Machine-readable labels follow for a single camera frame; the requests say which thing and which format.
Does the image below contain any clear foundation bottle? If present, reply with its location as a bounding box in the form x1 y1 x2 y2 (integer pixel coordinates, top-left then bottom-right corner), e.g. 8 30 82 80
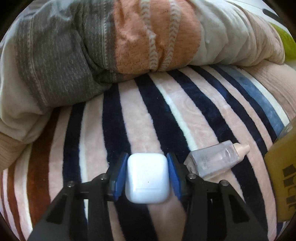
184 141 250 180

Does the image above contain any white earbuds case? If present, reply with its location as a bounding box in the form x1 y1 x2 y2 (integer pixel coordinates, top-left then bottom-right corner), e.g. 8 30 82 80
125 153 170 204

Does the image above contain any brown cardboard box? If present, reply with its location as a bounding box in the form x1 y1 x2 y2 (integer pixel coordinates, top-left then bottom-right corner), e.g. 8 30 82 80
264 120 295 222

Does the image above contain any striped fleece blanket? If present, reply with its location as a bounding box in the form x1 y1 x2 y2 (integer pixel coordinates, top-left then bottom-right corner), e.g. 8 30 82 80
1 65 291 240

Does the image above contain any pink ribbed pillow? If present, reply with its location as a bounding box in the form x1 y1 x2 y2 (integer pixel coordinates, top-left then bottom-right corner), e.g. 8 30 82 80
242 60 296 120

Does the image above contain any rolled striped duvet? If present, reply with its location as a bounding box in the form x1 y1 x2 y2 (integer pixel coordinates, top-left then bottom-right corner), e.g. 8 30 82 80
1 1 285 145

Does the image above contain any green plush cushion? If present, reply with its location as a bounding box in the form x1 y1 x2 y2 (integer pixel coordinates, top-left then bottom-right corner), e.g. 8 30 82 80
271 23 296 62

